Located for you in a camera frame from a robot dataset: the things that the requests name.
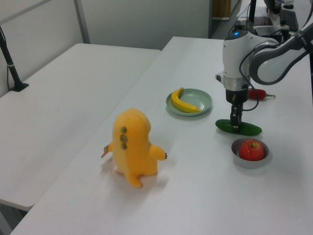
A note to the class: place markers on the small grey metal bowl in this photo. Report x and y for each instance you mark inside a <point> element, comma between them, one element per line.
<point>249,164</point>

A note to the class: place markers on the yellow banana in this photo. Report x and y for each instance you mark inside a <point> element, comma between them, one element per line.
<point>181,104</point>

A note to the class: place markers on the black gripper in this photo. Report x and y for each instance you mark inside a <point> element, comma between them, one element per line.
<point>236,96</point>

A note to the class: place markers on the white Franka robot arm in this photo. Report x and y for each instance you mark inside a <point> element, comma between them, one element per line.
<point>234,56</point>

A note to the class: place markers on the orange plush dinosaur toy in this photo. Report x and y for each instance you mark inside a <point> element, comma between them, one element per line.
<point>134,147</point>

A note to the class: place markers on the black monitor stand post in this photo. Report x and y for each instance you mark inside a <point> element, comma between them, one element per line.
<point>253,11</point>

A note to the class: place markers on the red chili pepper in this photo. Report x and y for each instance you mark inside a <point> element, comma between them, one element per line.
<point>263,94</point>

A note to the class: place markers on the wooden cabinet panel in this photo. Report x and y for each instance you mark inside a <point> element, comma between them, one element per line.
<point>221,8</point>

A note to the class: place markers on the black computer keyboard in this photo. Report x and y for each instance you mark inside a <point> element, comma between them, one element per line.
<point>289,18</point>

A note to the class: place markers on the green cucumber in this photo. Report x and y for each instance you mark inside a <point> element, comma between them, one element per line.
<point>252,129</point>

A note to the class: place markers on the red apple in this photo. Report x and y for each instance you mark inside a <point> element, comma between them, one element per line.
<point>252,150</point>

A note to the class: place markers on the black camera stand pole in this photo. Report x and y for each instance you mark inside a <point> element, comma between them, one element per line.
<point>12,71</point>

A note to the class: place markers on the pale green plate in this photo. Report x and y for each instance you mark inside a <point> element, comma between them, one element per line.
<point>198,100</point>

